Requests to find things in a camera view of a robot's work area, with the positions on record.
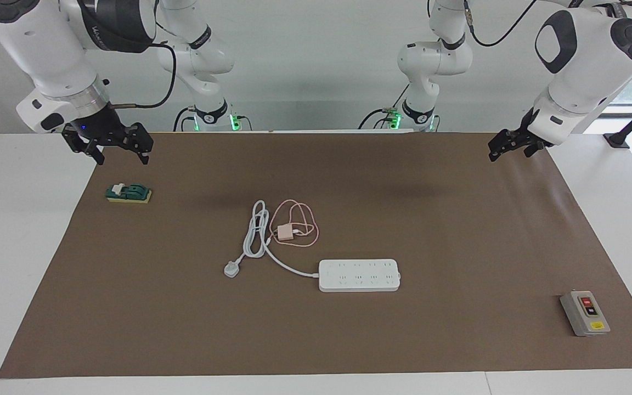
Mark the grey push button box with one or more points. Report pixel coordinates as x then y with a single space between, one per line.
585 315

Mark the pink charger adapter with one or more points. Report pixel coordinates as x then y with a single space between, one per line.
285 233

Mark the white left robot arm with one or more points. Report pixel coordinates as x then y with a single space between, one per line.
579 71

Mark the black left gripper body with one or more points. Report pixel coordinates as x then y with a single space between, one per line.
519 137

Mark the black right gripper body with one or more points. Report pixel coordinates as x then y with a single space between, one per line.
110 134

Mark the brown table mat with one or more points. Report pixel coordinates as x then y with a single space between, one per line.
294 340

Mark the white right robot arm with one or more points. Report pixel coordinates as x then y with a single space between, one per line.
36 49

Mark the green knife switch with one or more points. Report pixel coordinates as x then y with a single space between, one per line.
132 192

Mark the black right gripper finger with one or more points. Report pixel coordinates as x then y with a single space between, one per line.
144 156
99 155

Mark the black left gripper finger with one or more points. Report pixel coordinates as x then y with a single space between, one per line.
495 153
528 151

